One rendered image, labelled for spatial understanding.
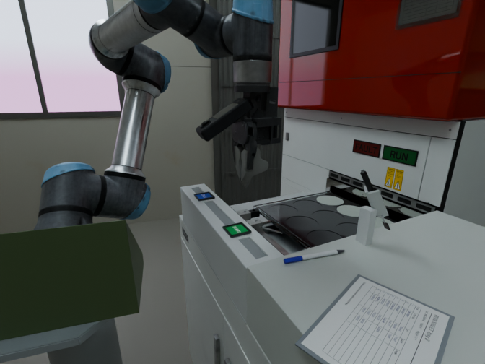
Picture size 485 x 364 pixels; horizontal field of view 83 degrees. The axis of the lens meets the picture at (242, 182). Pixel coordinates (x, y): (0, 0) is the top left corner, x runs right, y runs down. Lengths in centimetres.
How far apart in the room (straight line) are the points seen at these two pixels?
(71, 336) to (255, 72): 64
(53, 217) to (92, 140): 215
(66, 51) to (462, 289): 283
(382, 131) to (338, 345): 76
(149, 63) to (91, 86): 191
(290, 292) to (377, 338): 14
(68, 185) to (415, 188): 98
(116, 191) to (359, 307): 65
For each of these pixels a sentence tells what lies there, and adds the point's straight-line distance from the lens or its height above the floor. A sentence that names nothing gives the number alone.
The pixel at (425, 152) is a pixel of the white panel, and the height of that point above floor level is 112.
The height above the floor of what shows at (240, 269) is 94.
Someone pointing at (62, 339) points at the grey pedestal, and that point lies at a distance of 73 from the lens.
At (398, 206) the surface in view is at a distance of 104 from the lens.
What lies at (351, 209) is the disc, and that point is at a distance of 105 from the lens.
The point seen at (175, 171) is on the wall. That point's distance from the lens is 290.
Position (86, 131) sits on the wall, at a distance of 288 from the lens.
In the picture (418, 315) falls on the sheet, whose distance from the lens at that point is 54.
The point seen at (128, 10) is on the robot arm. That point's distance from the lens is 68.
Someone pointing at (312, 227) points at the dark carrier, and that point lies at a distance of 87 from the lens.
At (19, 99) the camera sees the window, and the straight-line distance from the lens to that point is 297.
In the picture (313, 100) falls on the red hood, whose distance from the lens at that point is 122.
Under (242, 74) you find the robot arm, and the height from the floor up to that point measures 133.
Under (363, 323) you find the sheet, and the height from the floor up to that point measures 97.
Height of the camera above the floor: 129
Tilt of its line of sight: 18 degrees down
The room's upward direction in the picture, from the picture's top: straight up
